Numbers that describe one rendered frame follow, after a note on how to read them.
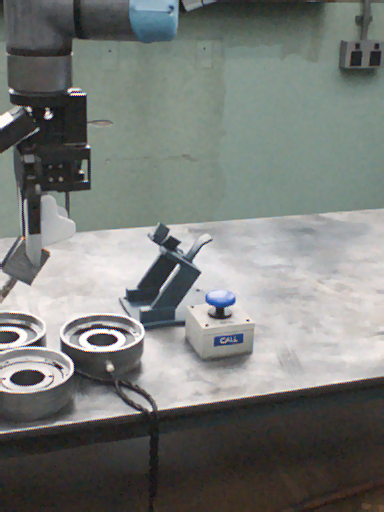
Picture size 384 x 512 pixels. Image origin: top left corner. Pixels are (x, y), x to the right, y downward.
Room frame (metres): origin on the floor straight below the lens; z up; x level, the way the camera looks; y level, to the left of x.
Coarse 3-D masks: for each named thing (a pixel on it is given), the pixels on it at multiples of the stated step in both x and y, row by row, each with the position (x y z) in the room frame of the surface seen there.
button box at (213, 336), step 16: (192, 320) 0.98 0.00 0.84; (208, 320) 0.96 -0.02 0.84; (224, 320) 0.96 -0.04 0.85; (240, 320) 0.97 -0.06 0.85; (192, 336) 0.98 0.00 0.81; (208, 336) 0.94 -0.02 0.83; (224, 336) 0.95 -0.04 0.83; (240, 336) 0.95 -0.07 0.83; (208, 352) 0.94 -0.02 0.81; (224, 352) 0.95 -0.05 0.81; (240, 352) 0.96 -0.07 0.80
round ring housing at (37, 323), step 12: (0, 312) 0.97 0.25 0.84; (12, 312) 0.97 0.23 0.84; (24, 312) 0.97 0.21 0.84; (24, 324) 0.96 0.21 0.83; (36, 324) 0.96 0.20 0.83; (0, 336) 0.94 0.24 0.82; (12, 336) 0.94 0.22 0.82; (24, 336) 0.93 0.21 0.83; (0, 348) 0.87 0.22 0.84; (12, 348) 0.88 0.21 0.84
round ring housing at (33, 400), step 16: (0, 352) 0.86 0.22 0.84; (16, 352) 0.87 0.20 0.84; (32, 352) 0.88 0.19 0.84; (48, 352) 0.87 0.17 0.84; (0, 368) 0.85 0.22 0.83; (16, 368) 0.85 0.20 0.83; (32, 368) 0.85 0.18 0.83; (64, 368) 0.85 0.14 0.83; (16, 384) 0.84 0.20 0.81; (32, 384) 0.85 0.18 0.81; (48, 384) 0.82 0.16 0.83; (64, 384) 0.80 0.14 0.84; (0, 400) 0.78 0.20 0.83; (16, 400) 0.78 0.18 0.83; (32, 400) 0.78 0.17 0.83; (48, 400) 0.79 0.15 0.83; (64, 400) 0.80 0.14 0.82; (0, 416) 0.79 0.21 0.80; (16, 416) 0.78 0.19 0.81; (32, 416) 0.78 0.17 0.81; (48, 416) 0.79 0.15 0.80
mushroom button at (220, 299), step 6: (210, 294) 0.98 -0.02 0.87; (216, 294) 0.98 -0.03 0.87; (222, 294) 0.98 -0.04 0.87; (228, 294) 0.98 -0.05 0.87; (234, 294) 0.99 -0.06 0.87; (210, 300) 0.97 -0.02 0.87; (216, 300) 0.97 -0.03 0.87; (222, 300) 0.97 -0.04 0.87; (228, 300) 0.97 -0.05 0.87; (234, 300) 0.97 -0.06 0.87; (216, 306) 0.97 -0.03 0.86; (222, 306) 0.96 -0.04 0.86; (228, 306) 0.97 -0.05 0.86; (222, 312) 0.98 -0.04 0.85
